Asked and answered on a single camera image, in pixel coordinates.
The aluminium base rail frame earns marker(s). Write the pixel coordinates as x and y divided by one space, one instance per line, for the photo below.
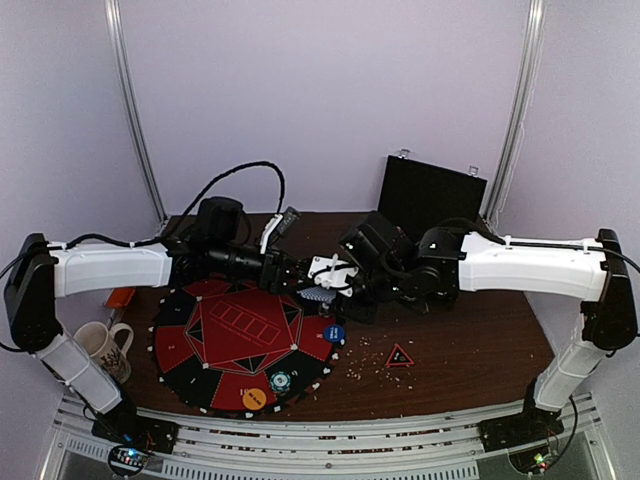
441 446

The blue small blind button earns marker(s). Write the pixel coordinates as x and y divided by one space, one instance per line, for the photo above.
334 334

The orange big blind button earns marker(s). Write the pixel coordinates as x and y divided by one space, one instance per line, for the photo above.
254 399

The black poker chip case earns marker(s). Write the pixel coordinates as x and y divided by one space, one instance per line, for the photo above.
416 196

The aluminium frame post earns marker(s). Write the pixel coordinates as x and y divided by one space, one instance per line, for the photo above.
524 89
119 47

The aluminium frame post right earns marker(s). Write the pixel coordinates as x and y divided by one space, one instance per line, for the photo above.
524 89

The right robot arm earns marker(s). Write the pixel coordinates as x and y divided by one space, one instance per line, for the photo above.
456 256

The grey playing card deck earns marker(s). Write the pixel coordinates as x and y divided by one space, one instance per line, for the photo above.
318 294

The round red black poker mat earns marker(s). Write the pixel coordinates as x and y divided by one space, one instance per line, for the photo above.
213 339

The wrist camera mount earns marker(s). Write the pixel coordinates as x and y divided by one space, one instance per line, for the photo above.
277 227
332 273

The red black triangle card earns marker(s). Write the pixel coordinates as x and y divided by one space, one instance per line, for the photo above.
398 357

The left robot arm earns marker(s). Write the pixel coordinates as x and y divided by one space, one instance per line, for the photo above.
45 271

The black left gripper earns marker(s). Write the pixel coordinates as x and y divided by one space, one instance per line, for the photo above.
274 273

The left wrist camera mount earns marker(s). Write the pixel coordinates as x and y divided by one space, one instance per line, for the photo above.
277 227

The aluminium frame post left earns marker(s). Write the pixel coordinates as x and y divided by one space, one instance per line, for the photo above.
119 47

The white patterned mug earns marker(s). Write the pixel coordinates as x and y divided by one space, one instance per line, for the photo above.
108 347

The orange plastic cup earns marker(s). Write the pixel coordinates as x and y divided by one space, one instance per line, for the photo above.
120 297

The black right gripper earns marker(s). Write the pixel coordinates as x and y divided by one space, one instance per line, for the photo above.
361 293

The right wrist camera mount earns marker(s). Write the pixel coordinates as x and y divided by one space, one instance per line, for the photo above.
332 273

